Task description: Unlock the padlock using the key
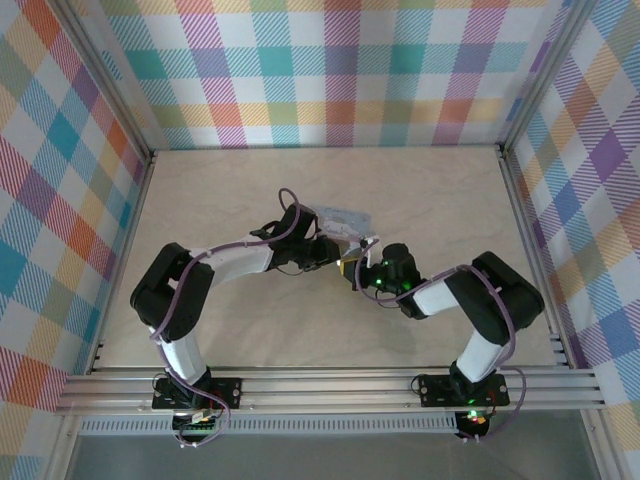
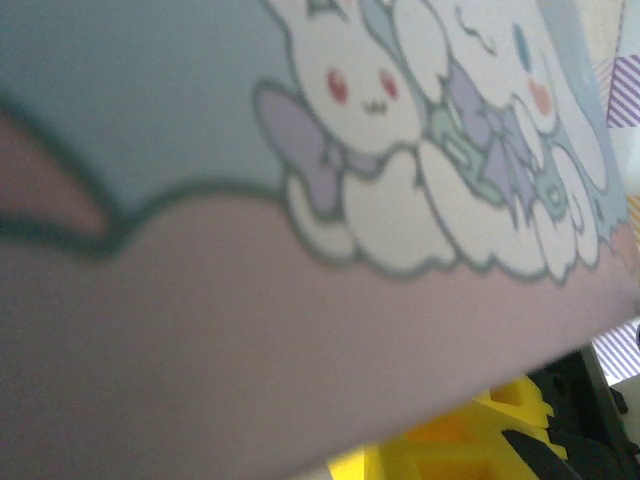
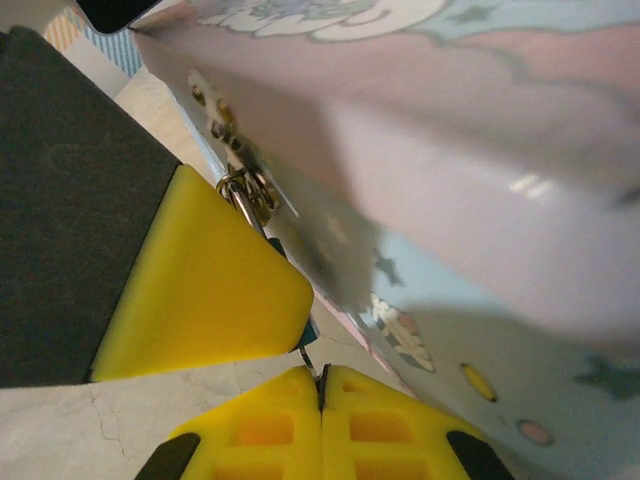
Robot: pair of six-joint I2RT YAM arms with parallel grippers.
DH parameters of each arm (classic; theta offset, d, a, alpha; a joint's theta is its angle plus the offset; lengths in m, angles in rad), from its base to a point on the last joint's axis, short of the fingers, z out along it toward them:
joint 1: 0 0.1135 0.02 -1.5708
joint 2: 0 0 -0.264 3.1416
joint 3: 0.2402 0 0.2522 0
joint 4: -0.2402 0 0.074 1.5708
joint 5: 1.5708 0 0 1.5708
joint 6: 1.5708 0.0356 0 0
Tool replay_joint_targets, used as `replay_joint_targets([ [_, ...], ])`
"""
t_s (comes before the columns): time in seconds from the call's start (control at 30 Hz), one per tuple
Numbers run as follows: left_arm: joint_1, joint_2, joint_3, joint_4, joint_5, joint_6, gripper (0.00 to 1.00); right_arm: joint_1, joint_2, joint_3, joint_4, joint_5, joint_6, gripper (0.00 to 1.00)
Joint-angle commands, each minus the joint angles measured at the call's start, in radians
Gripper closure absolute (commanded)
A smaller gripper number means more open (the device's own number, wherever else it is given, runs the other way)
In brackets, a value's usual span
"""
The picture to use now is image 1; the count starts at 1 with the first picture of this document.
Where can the small padlock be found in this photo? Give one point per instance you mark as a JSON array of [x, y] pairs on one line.
[[346, 270]]

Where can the pastel bunny print box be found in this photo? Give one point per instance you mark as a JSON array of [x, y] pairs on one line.
[[345, 220]]

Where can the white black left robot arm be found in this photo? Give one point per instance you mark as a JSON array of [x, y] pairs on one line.
[[240, 260]]

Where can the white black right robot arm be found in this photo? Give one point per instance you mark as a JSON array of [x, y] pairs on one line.
[[500, 295]]

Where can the black module with lights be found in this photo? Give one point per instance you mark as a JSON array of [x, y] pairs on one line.
[[472, 422]]

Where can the black connector board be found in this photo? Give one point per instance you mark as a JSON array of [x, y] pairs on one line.
[[197, 422]]

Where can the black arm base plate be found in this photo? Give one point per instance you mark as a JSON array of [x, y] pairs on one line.
[[232, 392], [435, 390]]

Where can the wide aluminium base rail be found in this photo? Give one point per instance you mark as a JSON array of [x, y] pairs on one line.
[[325, 390]]

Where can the aluminium side rail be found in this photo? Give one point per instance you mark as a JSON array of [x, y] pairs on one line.
[[532, 250], [125, 260]]

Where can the aluminium frame post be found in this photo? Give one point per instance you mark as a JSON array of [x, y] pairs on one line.
[[542, 80], [117, 100]]

